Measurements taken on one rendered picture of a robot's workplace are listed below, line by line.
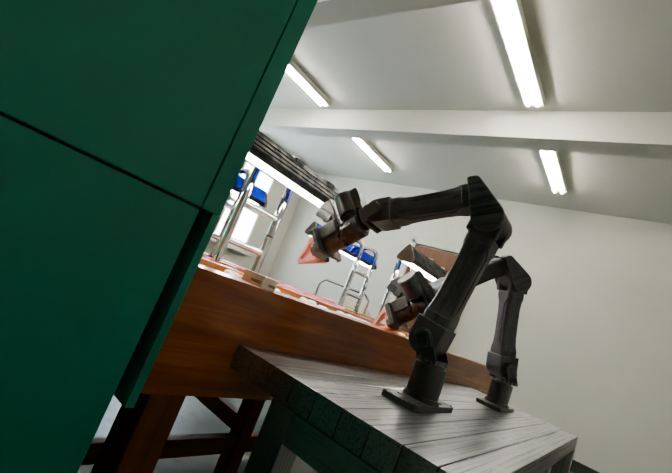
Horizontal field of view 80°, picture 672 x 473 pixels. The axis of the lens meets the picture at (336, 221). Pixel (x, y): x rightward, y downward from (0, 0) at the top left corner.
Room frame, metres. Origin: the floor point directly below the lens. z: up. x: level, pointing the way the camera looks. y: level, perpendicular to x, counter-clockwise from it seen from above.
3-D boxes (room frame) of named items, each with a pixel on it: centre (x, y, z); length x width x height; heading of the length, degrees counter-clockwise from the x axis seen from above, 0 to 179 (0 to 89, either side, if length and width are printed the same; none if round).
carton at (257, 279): (0.76, 0.09, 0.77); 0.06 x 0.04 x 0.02; 49
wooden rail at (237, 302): (1.29, -0.37, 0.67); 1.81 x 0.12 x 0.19; 139
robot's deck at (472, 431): (1.18, -0.27, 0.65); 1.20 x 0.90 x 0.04; 140
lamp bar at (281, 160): (1.14, 0.12, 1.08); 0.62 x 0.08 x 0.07; 139
